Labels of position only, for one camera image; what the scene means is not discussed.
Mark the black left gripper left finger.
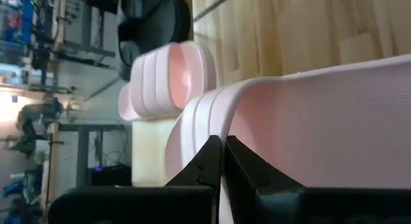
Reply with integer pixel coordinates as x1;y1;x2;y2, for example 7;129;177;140
48;135;223;224

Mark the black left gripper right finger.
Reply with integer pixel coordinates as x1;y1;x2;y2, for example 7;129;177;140
224;135;411;224

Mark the pink slide sandal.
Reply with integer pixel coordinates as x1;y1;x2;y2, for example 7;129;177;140
118;40;218;121
164;53;411;224

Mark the black slide sandal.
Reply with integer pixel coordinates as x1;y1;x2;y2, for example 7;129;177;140
120;0;190;15
117;8;193;82

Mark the black box with purple light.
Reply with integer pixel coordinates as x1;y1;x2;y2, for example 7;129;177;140
91;165;132;187

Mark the grey metal table frame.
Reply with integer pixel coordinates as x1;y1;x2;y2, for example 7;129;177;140
59;123;132;188

